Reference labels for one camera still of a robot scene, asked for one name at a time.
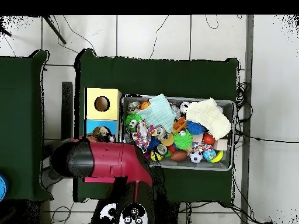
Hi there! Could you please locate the wooden box with three holes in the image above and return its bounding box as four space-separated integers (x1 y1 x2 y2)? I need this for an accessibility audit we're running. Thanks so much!
82 87 123 183

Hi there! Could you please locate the silver drink can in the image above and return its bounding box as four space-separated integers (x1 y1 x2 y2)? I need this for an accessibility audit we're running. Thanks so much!
155 125 167 141

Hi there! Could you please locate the mint green knitted cloth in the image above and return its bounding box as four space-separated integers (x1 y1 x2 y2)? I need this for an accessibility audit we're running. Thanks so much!
137 93 177 134

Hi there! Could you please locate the small green puffer toy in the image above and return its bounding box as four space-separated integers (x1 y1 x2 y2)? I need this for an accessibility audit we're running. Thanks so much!
124 113 144 132

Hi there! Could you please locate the orange plastic toy crate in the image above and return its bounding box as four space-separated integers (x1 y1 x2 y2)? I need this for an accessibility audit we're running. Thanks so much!
173 116 187 133

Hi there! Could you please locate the large green puffer toy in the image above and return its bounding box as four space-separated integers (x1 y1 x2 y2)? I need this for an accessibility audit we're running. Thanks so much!
173 129 194 151

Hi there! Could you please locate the dark green table cloth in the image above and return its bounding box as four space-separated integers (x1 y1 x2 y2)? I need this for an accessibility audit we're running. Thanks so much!
73 48 239 208

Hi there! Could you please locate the black and white soccer ball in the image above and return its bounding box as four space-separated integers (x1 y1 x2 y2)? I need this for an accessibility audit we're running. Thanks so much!
189 150 203 163

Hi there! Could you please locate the cream knitted cloth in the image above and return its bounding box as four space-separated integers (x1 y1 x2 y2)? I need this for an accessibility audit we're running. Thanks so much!
185 97 232 141

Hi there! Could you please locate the globe print ball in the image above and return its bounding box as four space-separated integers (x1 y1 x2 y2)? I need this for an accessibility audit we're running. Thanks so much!
202 149 217 162

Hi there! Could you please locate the black upright panel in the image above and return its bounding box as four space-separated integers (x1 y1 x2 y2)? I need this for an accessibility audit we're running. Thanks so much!
61 81 74 141

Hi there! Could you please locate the grey stand foot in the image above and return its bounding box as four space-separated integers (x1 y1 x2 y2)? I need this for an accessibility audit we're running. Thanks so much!
41 163 64 190

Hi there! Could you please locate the dark green side cloth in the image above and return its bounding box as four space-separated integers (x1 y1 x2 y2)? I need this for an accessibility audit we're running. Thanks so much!
0 49 54 202

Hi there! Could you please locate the black tripod leg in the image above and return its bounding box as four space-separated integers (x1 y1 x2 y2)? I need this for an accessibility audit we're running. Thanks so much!
43 15 67 45

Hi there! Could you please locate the blue round object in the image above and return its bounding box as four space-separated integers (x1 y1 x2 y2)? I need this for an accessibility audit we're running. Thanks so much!
0 174 8 202

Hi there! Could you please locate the silver wire mesh bin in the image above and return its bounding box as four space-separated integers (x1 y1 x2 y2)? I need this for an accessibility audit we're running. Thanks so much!
119 93 236 172

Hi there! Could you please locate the black cable bundle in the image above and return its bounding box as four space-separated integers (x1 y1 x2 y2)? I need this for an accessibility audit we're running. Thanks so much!
234 81 254 123

